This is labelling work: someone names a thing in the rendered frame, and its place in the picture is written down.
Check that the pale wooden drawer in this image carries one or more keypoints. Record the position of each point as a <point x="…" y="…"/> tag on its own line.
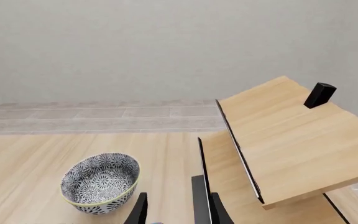
<point x="225" y="168"/>

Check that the pale wooden cabinet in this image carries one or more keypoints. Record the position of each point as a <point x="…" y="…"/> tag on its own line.
<point x="294" y="144"/>

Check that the black white patterned bowl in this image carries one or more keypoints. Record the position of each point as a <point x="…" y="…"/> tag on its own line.
<point x="102" y="180"/>

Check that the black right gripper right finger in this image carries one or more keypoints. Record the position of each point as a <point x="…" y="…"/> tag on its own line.
<point x="221" y="213"/>

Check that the black rectangular block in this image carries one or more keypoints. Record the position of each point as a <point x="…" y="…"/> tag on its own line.
<point x="319" y="95"/>

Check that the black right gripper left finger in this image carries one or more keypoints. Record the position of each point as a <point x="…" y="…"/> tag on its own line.
<point x="140" y="211"/>

